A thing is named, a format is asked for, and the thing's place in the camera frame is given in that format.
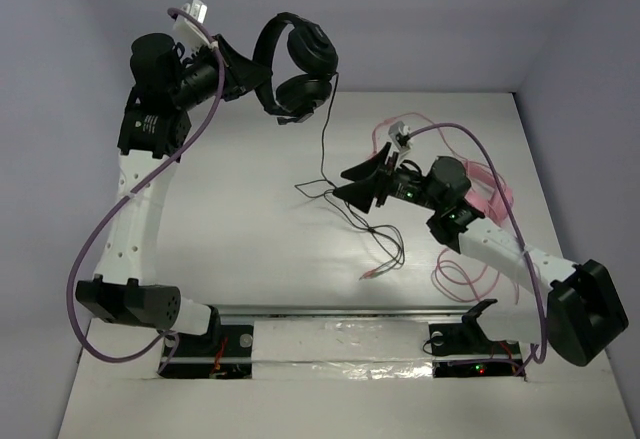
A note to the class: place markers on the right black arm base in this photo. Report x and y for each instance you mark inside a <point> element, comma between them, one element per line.
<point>462,350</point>

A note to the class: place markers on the aluminium rail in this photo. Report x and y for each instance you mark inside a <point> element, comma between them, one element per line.
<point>283,312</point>

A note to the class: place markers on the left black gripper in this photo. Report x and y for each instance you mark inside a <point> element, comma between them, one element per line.
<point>223,71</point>

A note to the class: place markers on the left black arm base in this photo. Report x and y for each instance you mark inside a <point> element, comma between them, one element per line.
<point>223,353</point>

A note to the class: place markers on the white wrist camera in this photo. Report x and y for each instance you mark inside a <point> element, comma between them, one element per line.
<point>400,136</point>
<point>189,24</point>

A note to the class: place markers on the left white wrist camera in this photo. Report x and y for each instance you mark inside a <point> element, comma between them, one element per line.
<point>189,24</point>

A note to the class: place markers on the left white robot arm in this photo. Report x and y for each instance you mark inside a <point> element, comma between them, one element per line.
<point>154,131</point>

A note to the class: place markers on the pink headphones with cable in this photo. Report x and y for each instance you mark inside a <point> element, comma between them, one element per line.
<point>448,276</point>

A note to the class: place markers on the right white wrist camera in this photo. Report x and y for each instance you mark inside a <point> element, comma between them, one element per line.
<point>400,136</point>

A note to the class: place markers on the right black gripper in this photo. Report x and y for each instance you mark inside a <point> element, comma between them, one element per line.
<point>361,192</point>

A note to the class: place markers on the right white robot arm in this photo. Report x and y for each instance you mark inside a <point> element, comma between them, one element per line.
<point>578,310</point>

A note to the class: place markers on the black headphones with cable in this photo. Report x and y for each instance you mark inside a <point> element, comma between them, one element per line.
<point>297,98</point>

